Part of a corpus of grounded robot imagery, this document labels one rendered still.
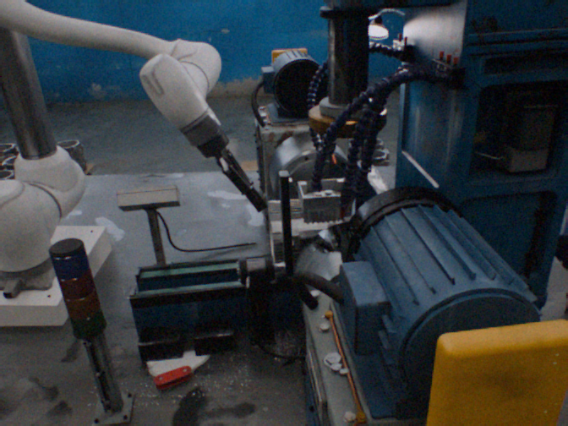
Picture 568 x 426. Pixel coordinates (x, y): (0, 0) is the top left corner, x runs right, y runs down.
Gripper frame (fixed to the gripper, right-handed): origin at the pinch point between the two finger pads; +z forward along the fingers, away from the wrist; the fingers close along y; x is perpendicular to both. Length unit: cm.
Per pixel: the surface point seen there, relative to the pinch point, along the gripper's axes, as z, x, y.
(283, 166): 3.1, -8.9, 15.7
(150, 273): 1.2, 35.2, -1.2
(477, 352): -13, -25, -86
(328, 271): 2.4, -11.2, -41.3
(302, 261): 4.3, -6.2, -30.8
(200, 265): 8.0, 23.5, 0.1
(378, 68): 164, -124, 529
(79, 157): -1, 131, 229
